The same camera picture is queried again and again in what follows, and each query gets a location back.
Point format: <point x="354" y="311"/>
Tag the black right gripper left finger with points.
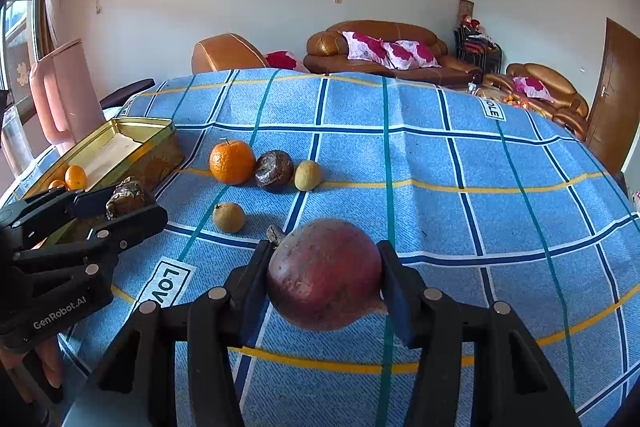
<point x="135" y="381"/>

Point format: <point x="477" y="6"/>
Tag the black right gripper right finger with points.
<point x="513" y="383"/>

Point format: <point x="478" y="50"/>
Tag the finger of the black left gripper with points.
<point x="28" y="221"/>
<point x="110" y="239"/>

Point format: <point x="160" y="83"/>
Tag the dark brown fruit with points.
<point x="274" y="169"/>
<point x="128" y="196"/>

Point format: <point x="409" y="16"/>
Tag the large purple passion fruit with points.
<point x="324" y="275"/>

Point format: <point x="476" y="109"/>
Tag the small yellow fruit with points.
<point x="229" y="217"/>
<point x="307" y="176"/>

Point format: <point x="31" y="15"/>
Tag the left hand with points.
<point x="45" y="358"/>

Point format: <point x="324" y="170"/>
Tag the gold rectangular tin box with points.
<point x="142" y="148"/>

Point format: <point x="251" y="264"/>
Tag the pink plastic chair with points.
<point x="64" y="96"/>

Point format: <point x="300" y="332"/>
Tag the blue checked tablecloth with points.
<point x="488" y="202"/>

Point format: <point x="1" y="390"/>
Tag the far orange with stem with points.
<point x="232" y="162"/>

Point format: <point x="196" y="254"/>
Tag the brown leather armchair left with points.
<point x="225" y="52"/>

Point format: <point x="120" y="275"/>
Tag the brown leather armchair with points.
<point x="225" y="52"/>
<point x="569" y="109"/>

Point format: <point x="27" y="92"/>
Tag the brown leather armchair right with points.
<point x="569" y="109"/>

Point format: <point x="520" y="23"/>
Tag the brown wooden door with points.
<point x="614" y="115"/>

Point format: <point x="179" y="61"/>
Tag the floral cushion on armchair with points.
<point x="531" y="87"/>

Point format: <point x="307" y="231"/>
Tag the brown leather sofa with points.
<point x="327" y="52"/>

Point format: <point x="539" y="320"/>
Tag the floral pink sofa cushion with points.
<point x="394" y="55"/>

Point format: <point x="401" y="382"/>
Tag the stacked dark chairs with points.
<point x="473" y="45"/>

